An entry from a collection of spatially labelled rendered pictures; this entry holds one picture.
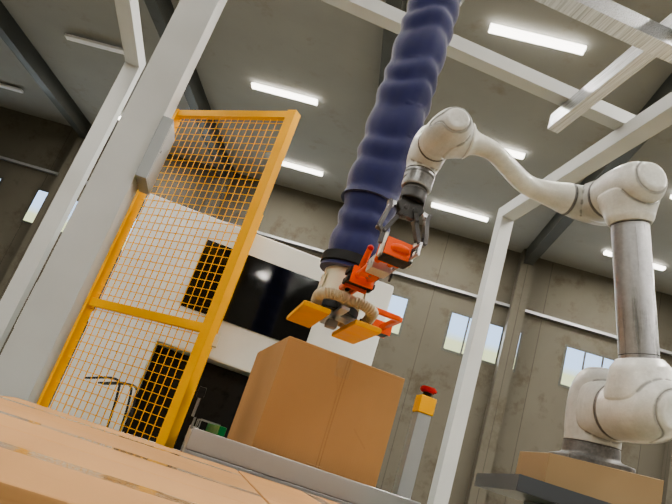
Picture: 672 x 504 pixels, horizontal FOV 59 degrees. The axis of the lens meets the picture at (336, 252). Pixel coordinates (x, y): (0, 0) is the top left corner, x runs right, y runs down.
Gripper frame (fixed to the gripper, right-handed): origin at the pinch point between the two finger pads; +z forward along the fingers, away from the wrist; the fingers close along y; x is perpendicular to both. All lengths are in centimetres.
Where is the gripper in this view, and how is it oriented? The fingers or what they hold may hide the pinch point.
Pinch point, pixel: (396, 252)
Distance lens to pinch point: 169.1
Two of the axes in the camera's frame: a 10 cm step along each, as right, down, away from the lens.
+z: -3.0, 9.0, -3.2
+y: -9.2, -3.6, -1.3
